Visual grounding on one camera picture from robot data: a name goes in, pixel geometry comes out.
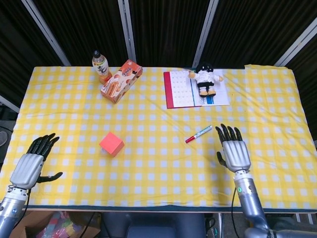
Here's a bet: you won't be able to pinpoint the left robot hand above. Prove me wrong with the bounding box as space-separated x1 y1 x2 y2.
9 133 63 190

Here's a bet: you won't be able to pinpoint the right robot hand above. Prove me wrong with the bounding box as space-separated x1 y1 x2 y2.
214 123 252 173

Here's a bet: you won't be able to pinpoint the red capped green marker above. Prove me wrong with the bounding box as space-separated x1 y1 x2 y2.
185 125 213 144

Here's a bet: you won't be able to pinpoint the pink cube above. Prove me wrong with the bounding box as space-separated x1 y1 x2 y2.
99 132 125 157

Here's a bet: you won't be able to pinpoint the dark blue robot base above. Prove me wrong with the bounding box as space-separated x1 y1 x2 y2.
101 212 207 238

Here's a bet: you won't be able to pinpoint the yellow checkered tablecloth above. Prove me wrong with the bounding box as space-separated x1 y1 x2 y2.
0 64 317 208

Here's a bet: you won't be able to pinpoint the brown cardboard box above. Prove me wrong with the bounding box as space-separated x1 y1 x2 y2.
9 210 101 238

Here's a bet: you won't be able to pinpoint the colourful foam blocks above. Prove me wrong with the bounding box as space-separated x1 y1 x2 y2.
42 211 84 238

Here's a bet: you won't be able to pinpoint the black white plush toy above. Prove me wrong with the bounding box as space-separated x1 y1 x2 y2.
188 61 223 97

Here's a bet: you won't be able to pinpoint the red desk calendar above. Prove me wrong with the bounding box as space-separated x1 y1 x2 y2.
163 70 231 110

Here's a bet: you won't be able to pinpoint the orange drink bottle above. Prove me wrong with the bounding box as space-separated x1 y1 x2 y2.
92 50 112 85

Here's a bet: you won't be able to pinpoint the orange snack box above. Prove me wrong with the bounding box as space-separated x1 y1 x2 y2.
100 59 144 104

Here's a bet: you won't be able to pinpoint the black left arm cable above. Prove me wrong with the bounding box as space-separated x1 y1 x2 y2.
24 189 31 211

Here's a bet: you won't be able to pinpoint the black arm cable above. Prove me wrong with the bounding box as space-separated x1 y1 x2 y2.
231 187 237 223
24 189 31 211

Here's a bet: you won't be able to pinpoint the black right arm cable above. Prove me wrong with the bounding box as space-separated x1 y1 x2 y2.
231 187 237 223

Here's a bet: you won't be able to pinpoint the white aluminium frame post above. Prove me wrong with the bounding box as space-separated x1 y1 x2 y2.
21 0 72 67
191 0 219 68
117 0 137 66
273 23 317 67
0 95 20 114

